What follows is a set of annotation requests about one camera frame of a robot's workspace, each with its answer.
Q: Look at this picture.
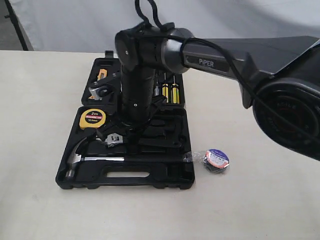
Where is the claw hammer black handle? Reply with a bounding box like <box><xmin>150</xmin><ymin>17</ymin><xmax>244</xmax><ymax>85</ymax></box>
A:
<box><xmin>65</xmin><ymin>138</ymin><xmax>192</xmax><ymax>180</ymax></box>

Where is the yellow tape measure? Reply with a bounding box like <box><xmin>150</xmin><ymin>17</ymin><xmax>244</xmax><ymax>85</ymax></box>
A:
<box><xmin>79</xmin><ymin>108</ymin><xmax>107</xmax><ymax>130</ymax></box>

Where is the adjustable wrench black handle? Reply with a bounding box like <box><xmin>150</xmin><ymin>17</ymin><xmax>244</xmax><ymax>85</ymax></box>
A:
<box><xmin>95</xmin><ymin>133</ymin><xmax>182</xmax><ymax>148</ymax></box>

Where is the yellow black screwdriver right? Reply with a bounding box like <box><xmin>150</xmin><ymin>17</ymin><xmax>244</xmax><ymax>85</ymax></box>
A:
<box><xmin>171</xmin><ymin>75</ymin><xmax>180</xmax><ymax>104</ymax></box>

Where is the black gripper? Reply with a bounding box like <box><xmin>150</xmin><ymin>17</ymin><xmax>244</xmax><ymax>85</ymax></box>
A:
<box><xmin>109</xmin><ymin>96</ymin><xmax>167</xmax><ymax>134</ymax></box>

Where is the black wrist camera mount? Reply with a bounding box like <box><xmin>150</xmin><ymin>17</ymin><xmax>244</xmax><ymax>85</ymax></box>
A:
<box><xmin>88</xmin><ymin>72</ymin><xmax>121</xmax><ymax>101</ymax></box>

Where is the black metal stand leg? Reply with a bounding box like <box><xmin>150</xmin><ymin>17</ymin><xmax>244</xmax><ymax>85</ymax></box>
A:
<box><xmin>4</xmin><ymin>0</ymin><xmax>34</xmax><ymax>51</ymax></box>

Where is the black plastic tool case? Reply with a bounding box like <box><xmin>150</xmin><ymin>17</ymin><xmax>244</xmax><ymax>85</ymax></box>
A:
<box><xmin>55</xmin><ymin>50</ymin><xmax>195</xmax><ymax>190</ymax></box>

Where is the yellow black screwdriver left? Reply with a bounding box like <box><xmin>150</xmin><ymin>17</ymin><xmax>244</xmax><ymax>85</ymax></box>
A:
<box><xmin>162</xmin><ymin>71</ymin><xmax>169</xmax><ymax>103</ymax></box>

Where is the black electrical tape roll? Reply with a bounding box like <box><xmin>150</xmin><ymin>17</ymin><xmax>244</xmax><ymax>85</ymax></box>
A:
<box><xmin>182</xmin><ymin>148</ymin><xmax>230</xmax><ymax>175</ymax></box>

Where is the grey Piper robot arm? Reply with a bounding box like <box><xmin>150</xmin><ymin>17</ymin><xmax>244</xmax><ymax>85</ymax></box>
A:
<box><xmin>115</xmin><ymin>23</ymin><xmax>320</xmax><ymax>160</ymax></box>

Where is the yellow black screwdriver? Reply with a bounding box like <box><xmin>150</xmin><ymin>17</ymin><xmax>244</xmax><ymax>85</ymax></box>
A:
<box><xmin>162</xmin><ymin>71</ymin><xmax>169</xmax><ymax>103</ymax></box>
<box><xmin>171</xmin><ymin>75</ymin><xmax>180</xmax><ymax>104</ymax></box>

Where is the orange utility knife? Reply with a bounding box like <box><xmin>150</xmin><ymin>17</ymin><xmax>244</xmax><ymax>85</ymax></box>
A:
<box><xmin>88</xmin><ymin>68</ymin><xmax>108</xmax><ymax>101</ymax></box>

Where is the clear handled tester screwdriver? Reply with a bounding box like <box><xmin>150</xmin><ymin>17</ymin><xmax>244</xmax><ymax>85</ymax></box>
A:
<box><xmin>153</xmin><ymin>85</ymin><xmax>160</xmax><ymax>97</ymax></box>

